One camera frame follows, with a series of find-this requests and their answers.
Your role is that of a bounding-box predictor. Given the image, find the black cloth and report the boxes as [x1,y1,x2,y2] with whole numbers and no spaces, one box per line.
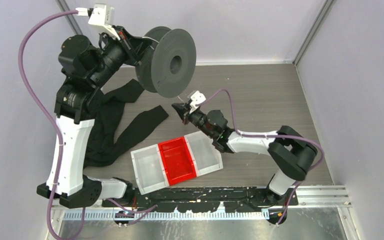
[83,78,170,168]

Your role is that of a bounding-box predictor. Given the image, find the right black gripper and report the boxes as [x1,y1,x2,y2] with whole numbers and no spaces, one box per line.
[172,101,215,139]

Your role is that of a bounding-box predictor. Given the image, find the left clear plastic bin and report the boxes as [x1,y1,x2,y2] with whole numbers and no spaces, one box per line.
[130,144,169,195]

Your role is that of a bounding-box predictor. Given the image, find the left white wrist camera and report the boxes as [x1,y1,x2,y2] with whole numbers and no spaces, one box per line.
[75,3,121,40]

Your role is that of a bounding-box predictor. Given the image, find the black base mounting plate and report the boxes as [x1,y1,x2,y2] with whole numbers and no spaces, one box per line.
[116,186,293,213]

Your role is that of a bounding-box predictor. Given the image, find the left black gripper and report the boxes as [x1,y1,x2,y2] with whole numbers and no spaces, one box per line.
[89,24,152,88]

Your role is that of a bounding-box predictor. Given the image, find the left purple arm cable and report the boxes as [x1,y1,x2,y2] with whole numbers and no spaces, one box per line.
[18,9,159,240]

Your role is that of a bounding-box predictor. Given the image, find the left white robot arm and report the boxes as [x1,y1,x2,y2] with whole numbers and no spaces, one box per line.
[36,26,156,209]

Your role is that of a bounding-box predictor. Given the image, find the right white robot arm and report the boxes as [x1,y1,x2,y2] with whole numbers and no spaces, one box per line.
[171,102,318,205]

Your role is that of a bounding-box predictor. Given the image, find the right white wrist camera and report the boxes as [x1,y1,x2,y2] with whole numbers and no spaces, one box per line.
[188,90,206,113]

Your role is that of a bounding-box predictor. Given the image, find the right clear plastic bin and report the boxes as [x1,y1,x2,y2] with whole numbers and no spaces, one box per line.
[184,131,223,177]

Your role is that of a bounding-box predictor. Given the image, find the aluminium front rail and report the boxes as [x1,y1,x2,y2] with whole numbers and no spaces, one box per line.
[50,188,353,222]

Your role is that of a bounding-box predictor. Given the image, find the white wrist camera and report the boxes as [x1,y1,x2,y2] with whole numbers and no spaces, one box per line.
[75,3,121,40]
[188,90,206,113]

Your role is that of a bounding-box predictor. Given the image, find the red plastic bin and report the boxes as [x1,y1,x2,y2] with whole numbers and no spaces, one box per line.
[158,136,197,186]

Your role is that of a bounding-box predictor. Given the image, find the dark grey cable spool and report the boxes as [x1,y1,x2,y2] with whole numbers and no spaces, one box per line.
[135,26,197,99]

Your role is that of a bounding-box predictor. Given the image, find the clear plastic bin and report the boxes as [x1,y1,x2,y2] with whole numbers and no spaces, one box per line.
[130,144,169,195]
[184,131,223,177]

